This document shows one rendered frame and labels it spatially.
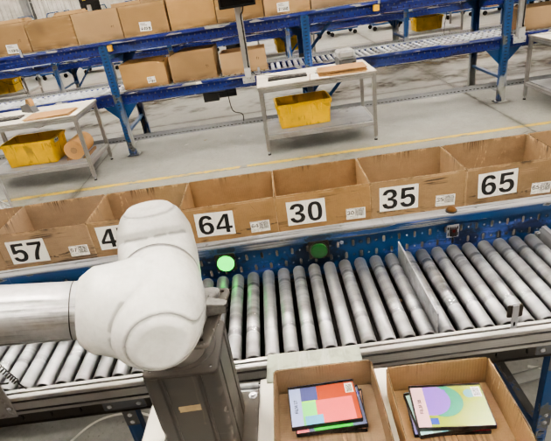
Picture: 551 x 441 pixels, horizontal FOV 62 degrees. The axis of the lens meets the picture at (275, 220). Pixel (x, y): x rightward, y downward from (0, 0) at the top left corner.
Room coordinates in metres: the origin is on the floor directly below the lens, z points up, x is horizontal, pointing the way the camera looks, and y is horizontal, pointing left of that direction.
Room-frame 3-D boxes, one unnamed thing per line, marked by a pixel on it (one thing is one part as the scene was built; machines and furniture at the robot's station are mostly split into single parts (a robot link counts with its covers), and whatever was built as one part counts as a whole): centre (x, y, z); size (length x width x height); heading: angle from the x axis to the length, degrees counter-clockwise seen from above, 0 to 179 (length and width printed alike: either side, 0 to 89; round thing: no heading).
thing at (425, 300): (1.37, -0.48, 0.76); 0.46 x 0.01 x 0.09; 178
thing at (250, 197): (1.85, 0.18, 0.96); 0.39 x 0.29 x 0.17; 88
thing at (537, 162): (1.81, -0.99, 0.96); 0.39 x 0.29 x 0.17; 88
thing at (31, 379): (1.41, 0.92, 0.72); 0.52 x 0.05 x 0.05; 178
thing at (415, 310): (1.37, -0.45, 0.72); 0.52 x 0.05 x 0.05; 178
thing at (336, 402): (0.88, -0.05, 0.79); 0.19 x 0.14 x 0.02; 89
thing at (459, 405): (0.81, -0.38, 0.79); 0.19 x 0.14 x 0.02; 82
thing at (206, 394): (0.87, 0.26, 0.91); 0.26 x 0.26 x 0.33; 86
